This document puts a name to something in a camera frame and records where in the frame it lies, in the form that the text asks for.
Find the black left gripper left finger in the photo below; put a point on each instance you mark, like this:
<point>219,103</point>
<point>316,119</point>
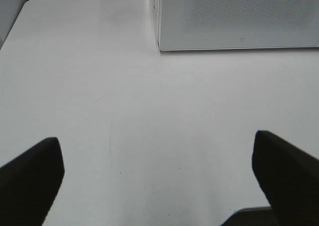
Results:
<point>29,184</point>

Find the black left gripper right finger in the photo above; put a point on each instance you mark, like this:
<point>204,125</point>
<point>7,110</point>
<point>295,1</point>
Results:
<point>289,178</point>

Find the white microwave door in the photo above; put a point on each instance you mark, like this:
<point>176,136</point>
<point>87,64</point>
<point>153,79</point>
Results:
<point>236,16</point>

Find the white microwave oven body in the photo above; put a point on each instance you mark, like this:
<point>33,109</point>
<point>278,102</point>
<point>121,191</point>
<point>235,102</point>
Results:
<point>155,16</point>

